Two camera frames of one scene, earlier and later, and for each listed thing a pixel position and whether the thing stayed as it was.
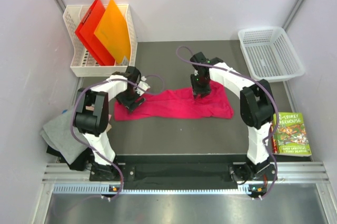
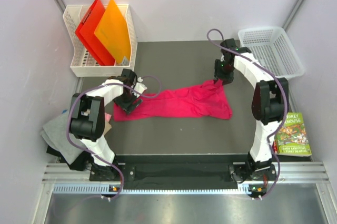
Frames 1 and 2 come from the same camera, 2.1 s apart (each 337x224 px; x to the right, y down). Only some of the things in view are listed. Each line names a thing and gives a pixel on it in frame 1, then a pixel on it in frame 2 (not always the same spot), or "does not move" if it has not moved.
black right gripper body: x=200 y=86 → x=224 y=73
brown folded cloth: x=109 y=127 does not move
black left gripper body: x=127 y=98 does not move
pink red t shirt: x=179 y=104 does not move
